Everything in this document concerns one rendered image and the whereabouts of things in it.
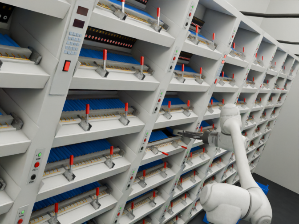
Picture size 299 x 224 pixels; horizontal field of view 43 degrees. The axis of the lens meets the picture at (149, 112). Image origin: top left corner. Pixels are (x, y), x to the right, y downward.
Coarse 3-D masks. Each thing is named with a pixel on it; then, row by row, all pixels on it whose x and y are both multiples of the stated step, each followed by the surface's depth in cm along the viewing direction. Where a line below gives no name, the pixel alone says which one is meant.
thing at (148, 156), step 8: (176, 128) 240; (168, 144) 221; (184, 144) 236; (144, 152) 183; (152, 152) 199; (160, 152) 205; (168, 152) 213; (176, 152) 228; (144, 160) 188; (152, 160) 199
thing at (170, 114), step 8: (168, 96) 221; (176, 96) 232; (184, 96) 237; (168, 104) 195; (176, 104) 220; (184, 104) 227; (192, 104) 235; (160, 112) 197; (168, 112) 202; (176, 112) 212; (184, 112) 220; (192, 112) 232; (200, 112) 232; (160, 120) 187; (168, 120) 194; (176, 120) 204; (184, 120) 216; (192, 120) 229
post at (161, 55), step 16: (160, 0) 165; (176, 0) 162; (192, 0) 162; (176, 16) 162; (192, 16) 168; (144, 48) 170; (160, 48) 166; (160, 64) 167; (144, 96) 171; (144, 128) 172; (128, 144) 176; (112, 176) 181; (128, 176) 178; (128, 192) 186; (112, 208) 182
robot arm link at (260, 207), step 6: (252, 192) 166; (258, 192) 170; (252, 198) 163; (258, 198) 164; (264, 198) 167; (252, 204) 161; (258, 204) 162; (264, 204) 163; (252, 210) 161; (258, 210) 161; (264, 210) 161; (270, 210) 163; (246, 216) 162; (252, 216) 162; (258, 216) 160; (264, 216) 160; (270, 216) 161; (252, 222) 162; (258, 222) 160; (264, 222) 160; (270, 222) 161
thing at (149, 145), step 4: (176, 136) 232; (180, 136) 237; (160, 140) 212; (164, 140) 216; (168, 140) 219; (180, 140) 235; (148, 144) 198; (152, 144) 201; (156, 144) 206; (160, 144) 212
